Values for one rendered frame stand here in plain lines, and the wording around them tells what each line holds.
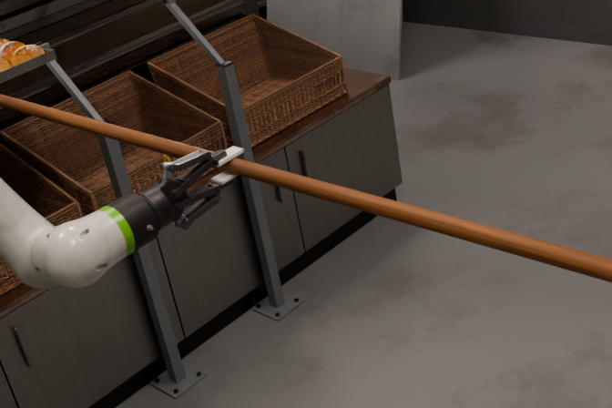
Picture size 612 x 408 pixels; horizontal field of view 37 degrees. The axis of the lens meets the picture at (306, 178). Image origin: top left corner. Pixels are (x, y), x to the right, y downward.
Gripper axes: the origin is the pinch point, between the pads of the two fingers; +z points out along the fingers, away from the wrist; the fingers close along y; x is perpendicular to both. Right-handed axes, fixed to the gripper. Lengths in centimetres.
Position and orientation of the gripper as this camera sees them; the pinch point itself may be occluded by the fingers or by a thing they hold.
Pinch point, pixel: (228, 165)
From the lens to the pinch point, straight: 172.8
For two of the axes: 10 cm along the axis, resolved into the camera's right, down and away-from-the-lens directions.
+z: 6.6, -4.3, 6.1
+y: 1.6, 8.8, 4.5
